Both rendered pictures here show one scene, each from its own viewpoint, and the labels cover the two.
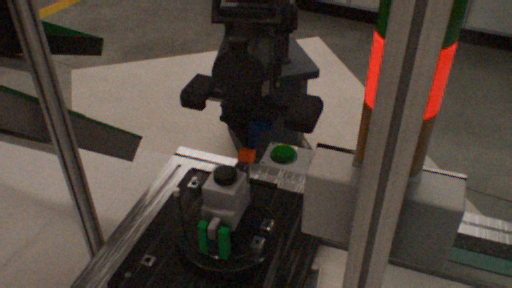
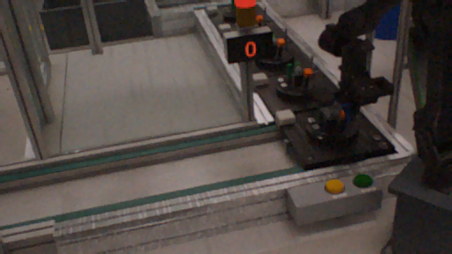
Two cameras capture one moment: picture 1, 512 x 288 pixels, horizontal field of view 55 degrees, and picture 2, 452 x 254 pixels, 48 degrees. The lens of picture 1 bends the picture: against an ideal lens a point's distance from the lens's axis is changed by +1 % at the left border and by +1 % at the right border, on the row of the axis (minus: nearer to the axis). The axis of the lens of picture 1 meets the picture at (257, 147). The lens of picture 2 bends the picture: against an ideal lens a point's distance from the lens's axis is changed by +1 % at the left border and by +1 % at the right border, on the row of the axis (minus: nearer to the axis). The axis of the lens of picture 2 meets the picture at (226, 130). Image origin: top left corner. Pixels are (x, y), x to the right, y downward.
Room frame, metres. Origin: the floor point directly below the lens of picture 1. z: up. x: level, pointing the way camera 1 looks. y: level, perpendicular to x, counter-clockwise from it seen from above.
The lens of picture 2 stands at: (1.31, -0.78, 1.71)
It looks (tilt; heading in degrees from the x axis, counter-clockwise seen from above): 32 degrees down; 150
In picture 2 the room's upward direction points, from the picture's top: 5 degrees counter-clockwise
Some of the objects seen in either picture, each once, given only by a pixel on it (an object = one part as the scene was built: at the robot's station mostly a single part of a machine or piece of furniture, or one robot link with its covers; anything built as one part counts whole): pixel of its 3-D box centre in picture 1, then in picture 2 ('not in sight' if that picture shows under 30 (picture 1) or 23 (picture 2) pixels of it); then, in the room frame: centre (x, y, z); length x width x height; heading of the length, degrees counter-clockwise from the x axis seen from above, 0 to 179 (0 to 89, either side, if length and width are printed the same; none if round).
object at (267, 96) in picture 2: not in sight; (297, 77); (0.22, 0.13, 1.01); 0.24 x 0.24 x 0.13; 70
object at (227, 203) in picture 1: (223, 197); (331, 100); (0.45, 0.04, 1.06); 0.08 x 0.04 x 0.07; 161
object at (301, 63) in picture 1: (269, 102); (431, 218); (0.83, -0.02, 0.96); 0.15 x 0.15 x 0.20; 17
